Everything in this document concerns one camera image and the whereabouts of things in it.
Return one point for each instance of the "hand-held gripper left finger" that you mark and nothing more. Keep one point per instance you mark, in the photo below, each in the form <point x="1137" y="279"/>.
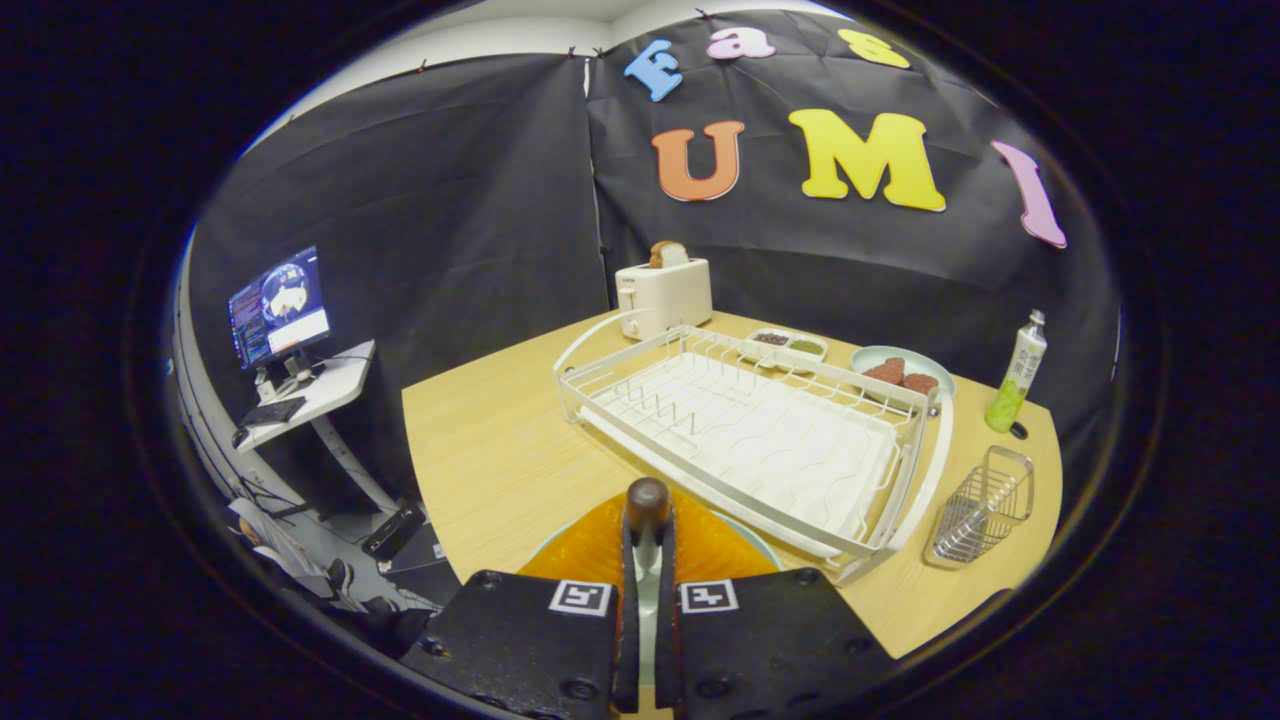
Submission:
<point x="520" y="640"/>

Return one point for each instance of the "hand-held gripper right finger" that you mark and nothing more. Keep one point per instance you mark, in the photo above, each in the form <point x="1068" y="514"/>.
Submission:
<point x="770" y="640"/>

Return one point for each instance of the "pale green plate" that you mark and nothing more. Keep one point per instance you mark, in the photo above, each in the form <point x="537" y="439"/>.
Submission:
<point x="763" y="546"/>

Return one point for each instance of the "green plate with meat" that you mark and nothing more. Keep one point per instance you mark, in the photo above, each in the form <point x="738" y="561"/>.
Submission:
<point x="930" y="362"/>

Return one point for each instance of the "black box on floor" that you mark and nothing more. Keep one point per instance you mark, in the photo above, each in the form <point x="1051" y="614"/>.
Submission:
<point x="395" y="530"/>

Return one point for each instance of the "white divided seasoning tray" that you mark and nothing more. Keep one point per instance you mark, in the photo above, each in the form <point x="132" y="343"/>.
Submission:
<point x="787" y="352"/>

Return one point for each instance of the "brown meat piece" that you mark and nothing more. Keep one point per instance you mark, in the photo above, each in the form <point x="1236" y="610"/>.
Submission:
<point x="920" y="383"/>
<point x="885" y="371"/>

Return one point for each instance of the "white side desk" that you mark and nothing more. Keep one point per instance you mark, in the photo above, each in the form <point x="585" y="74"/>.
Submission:
<point x="335" y="385"/>

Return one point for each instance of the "black keyboard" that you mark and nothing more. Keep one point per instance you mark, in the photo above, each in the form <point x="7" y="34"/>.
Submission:
<point x="272" y="411"/>

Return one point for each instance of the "white toaster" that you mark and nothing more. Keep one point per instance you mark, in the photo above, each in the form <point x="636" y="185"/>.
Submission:
<point x="665" y="295"/>

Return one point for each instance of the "green and white bottle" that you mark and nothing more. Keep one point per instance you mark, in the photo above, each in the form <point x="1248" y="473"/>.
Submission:
<point x="1020" y="370"/>

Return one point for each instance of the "toast slice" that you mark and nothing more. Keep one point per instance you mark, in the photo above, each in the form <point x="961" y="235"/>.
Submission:
<point x="668" y="254"/>

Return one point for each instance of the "computer monitor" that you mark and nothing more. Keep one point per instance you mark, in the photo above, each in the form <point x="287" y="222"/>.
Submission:
<point x="280" y="305"/>

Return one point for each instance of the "black backdrop cloth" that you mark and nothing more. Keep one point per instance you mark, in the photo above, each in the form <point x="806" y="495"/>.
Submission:
<point x="450" y="200"/>

